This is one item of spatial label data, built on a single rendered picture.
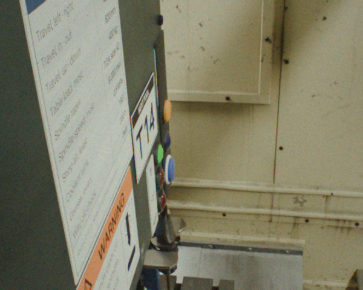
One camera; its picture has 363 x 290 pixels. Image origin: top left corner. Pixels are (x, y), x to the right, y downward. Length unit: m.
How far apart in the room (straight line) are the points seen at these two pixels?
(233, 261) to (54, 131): 1.38
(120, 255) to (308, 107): 1.00
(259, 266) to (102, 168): 1.29
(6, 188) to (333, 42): 1.14
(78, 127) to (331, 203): 1.27
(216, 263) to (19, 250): 1.40
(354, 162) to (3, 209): 1.29
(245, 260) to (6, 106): 1.44
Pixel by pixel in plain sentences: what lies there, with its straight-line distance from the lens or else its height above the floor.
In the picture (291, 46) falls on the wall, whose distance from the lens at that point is 1.33.
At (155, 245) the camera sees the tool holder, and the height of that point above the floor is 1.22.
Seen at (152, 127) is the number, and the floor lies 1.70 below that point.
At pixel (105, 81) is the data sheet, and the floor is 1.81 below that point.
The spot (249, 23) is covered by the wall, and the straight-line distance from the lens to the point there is 1.31.
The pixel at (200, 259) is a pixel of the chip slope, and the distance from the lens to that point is 1.67.
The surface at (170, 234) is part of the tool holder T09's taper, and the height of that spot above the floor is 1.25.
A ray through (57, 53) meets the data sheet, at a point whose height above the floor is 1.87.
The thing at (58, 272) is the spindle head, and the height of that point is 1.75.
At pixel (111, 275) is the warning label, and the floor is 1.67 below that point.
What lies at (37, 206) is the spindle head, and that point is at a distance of 0.29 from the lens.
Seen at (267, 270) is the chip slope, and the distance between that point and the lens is 1.65.
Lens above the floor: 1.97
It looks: 32 degrees down
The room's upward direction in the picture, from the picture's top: 3 degrees counter-clockwise
